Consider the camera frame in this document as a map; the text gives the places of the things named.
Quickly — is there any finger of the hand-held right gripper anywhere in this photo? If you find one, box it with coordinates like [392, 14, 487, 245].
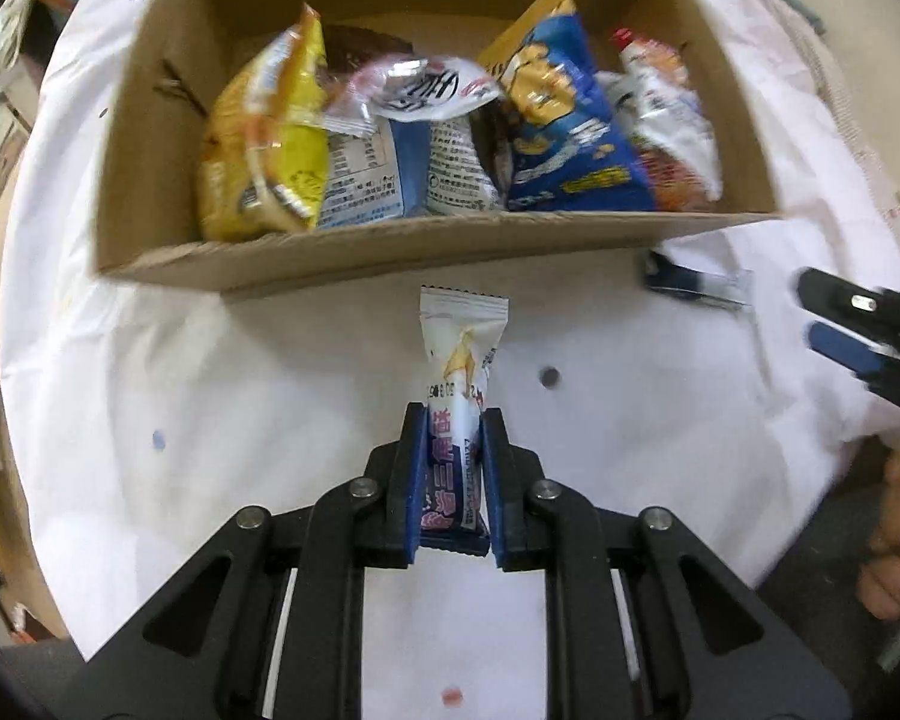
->
[806, 321, 900, 385]
[795, 268, 900, 332]

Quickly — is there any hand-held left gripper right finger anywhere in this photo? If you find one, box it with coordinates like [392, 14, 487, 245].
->
[481, 408, 852, 720]

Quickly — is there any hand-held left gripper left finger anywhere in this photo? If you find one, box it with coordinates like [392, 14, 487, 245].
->
[82, 403, 428, 720]

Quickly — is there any purple and white snack bar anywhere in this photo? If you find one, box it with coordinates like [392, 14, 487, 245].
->
[416, 285, 509, 557]

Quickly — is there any navy and white sachet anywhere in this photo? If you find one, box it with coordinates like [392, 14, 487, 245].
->
[641, 247, 755, 308]

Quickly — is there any brown cardboard box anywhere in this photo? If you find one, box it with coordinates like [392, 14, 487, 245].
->
[94, 0, 785, 295]

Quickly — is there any orange and silver chip bag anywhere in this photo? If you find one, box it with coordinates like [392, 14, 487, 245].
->
[596, 26, 723, 212]

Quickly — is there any blue and white snack packet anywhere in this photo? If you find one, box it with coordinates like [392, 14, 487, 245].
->
[316, 116, 507, 230]

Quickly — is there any blue and yellow snack bag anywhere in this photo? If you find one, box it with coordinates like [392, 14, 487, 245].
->
[478, 0, 657, 212]

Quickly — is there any dark brown snack packet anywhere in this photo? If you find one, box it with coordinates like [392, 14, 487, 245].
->
[472, 109, 515, 196]

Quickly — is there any yellow snack packet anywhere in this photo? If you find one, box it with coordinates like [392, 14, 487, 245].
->
[197, 4, 331, 242]

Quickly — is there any round white snack packet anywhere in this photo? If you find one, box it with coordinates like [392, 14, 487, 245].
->
[326, 54, 505, 137]

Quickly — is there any brown and white snack bar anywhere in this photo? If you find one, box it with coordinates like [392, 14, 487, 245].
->
[322, 24, 421, 91]

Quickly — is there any person's right hand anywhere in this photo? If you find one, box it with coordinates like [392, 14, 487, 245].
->
[855, 435, 900, 623]

